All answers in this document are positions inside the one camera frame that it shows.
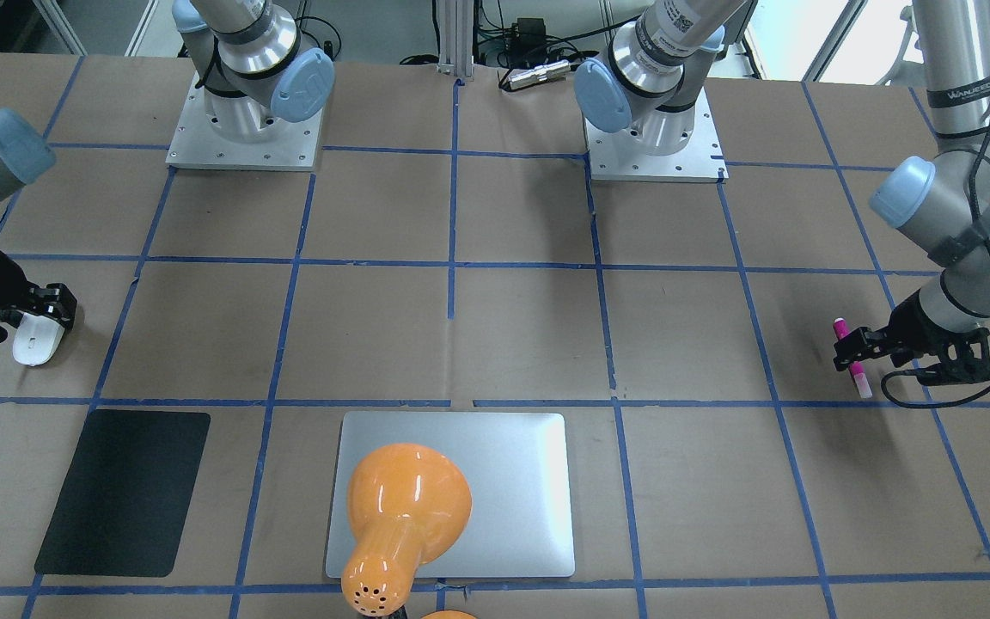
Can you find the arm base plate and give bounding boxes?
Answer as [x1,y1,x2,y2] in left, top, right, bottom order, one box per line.
[166,74,326,172]
[583,91,730,183]

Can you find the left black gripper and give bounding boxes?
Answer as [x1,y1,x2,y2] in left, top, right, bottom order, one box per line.
[835,289,959,373]

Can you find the pink marker pen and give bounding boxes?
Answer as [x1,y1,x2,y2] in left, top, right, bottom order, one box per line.
[833,316,873,399]

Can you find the black mousepad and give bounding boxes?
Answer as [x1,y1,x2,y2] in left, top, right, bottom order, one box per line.
[34,410,211,579]

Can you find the white computer mouse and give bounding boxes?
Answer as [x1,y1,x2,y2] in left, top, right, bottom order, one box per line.
[12,313,67,367]

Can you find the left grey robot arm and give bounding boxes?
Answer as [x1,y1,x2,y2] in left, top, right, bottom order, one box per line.
[834,1,990,385]

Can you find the silver cylinder connector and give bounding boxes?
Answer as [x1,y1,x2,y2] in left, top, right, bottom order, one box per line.
[498,59,578,93]

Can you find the orange desk lamp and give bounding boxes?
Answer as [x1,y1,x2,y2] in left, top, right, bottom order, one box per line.
[340,443,473,618]

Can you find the silver laptop notebook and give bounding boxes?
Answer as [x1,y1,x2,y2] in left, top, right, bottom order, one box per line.
[325,411,575,579]

